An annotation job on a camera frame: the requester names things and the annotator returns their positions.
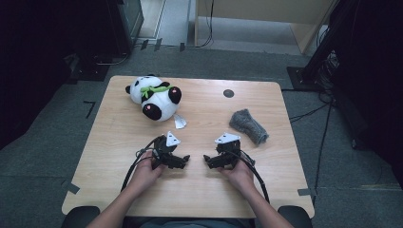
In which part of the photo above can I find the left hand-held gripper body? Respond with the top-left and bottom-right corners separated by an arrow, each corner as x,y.
151,130 -> 182,170

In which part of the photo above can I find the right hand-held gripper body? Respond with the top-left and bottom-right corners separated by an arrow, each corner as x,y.
214,131 -> 243,169

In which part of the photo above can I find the grey fuzzy cloth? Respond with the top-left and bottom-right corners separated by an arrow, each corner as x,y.
228,108 -> 270,146

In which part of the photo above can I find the black and white panda plush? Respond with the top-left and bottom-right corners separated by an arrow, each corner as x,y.
125,75 -> 188,130

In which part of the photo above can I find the person's right hand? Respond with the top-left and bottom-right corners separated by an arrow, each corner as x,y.
218,158 -> 256,193

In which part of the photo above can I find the person's left hand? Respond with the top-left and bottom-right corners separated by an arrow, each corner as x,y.
127,150 -> 165,193

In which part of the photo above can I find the person's dark clothing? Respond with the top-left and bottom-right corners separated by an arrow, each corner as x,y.
122,217 -> 256,228

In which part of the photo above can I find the black chair armrest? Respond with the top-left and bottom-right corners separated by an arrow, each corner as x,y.
278,204 -> 314,228
61,205 -> 101,228

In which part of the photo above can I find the black metal stand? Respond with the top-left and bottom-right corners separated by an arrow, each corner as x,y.
286,0 -> 362,93

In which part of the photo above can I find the black cabinet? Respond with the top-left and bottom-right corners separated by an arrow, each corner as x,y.
106,0 -> 145,55

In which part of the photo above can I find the light wooden furniture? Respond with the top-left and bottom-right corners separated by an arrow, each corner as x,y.
193,0 -> 336,55

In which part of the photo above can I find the dark curtain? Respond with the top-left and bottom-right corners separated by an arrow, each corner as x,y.
0,0 -> 108,150
329,0 -> 403,184

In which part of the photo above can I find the left hand-held gripper black cable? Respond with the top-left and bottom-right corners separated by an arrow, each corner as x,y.
120,135 -> 165,193

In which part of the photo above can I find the hand-held gripper black cable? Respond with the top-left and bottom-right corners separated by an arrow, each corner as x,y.
232,148 -> 271,204
120,135 -> 165,193

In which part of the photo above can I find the right hand-held gripper black cable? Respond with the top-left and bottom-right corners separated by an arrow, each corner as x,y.
232,148 -> 271,204

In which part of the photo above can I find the short black floor cable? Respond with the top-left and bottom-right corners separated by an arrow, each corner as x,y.
288,103 -> 331,124

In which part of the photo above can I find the long black floor cable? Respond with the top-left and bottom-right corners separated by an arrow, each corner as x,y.
312,94 -> 334,207

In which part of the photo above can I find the black floor base plate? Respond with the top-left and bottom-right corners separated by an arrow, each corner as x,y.
65,52 -> 112,84

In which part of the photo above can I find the bundle of black cables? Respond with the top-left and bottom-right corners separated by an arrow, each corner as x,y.
317,50 -> 340,103

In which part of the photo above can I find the black hanging cable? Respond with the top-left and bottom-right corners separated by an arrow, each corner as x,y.
194,0 -> 215,49

